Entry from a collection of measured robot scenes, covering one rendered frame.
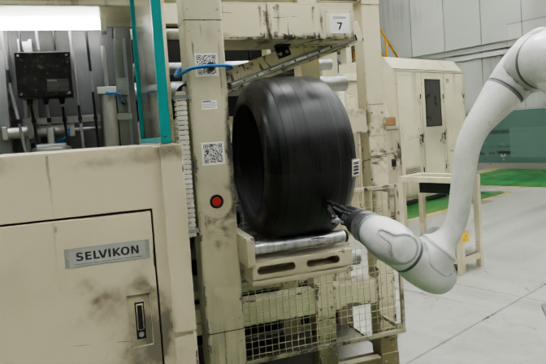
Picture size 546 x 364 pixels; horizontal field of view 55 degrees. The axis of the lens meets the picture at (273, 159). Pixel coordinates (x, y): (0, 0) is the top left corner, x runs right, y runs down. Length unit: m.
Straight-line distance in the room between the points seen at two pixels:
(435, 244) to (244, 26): 1.12
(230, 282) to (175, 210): 0.81
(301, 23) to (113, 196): 1.33
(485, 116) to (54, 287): 1.03
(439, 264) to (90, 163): 0.88
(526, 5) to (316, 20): 11.74
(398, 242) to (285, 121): 0.55
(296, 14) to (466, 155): 1.03
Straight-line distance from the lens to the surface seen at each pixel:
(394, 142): 6.99
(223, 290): 1.80
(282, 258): 1.73
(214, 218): 1.75
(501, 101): 1.39
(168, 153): 1.01
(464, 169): 1.39
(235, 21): 2.07
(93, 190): 1.01
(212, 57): 1.75
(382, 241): 1.30
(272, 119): 1.63
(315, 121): 1.64
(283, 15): 2.13
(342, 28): 2.22
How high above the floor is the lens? 1.28
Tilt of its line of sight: 3 degrees down
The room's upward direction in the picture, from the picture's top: 4 degrees counter-clockwise
